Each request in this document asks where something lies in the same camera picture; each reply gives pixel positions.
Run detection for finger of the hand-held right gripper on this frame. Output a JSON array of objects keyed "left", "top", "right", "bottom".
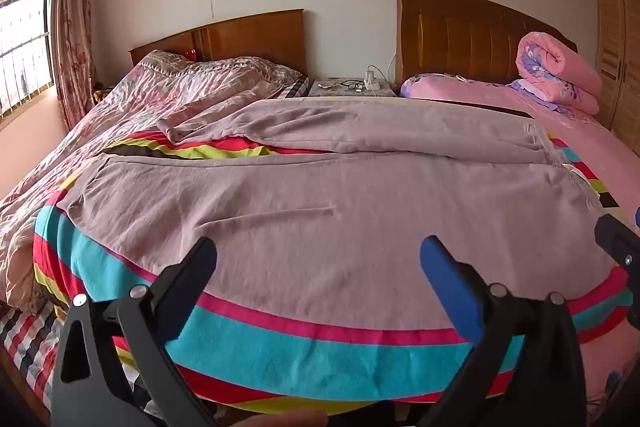
[{"left": 594, "top": 206, "right": 640, "bottom": 289}]

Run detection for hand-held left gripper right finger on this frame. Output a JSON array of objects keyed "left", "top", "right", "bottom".
[{"left": 419, "top": 235, "right": 588, "bottom": 427}]

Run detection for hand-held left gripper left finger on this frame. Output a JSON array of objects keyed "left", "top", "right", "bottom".
[{"left": 50, "top": 236, "right": 221, "bottom": 427}]

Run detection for mauve fleece pants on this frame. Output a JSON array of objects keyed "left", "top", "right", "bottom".
[{"left": 56, "top": 99, "right": 632, "bottom": 333}]

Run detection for person's left hand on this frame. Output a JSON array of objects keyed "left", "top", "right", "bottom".
[{"left": 232, "top": 409, "right": 329, "bottom": 427}]

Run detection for striped colourful blanket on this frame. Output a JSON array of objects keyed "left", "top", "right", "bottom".
[{"left": 32, "top": 129, "right": 633, "bottom": 415}]

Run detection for pink bed sheet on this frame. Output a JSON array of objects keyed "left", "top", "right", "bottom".
[{"left": 400, "top": 77, "right": 640, "bottom": 415}]

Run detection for checkered bed sheet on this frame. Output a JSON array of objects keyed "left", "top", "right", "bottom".
[{"left": 0, "top": 302, "right": 151, "bottom": 410}]

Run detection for rolled pink floral quilt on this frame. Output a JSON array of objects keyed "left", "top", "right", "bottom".
[{"left": 507, "top": 32, "right": 603, "bottom": 115}]

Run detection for light wooden wardrobe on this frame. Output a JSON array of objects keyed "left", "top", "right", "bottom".
[{"left": 594, "top": 0, "right": 640, "bottom": 142}]

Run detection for purple floral pillow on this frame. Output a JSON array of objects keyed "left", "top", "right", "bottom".
[{"left": 400, "top": 73, "right": 516, "bottom": 100}]

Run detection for bedside table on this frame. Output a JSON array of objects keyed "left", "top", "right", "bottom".
[{"left": 307, "top": 77, "right": 398, "bottom": 98}]

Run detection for padded wooden headboard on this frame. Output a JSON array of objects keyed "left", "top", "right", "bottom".
[{"left": 396, "top": 0, "right": 578, "bottom": 88}]

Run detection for plain wooden headboard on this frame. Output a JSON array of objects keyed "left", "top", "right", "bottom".
[{"left": 129, "top": 9, "right": 307, "bottom": 75}]

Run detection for pink floral curtain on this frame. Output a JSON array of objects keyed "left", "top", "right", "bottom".
[{"left": 52, "top": 0, "right": 103, "bottom": 132}]

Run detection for barred window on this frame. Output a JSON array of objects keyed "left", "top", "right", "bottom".
[{"left": 0, "top": 0, "right": 56, "bottom": 122}]

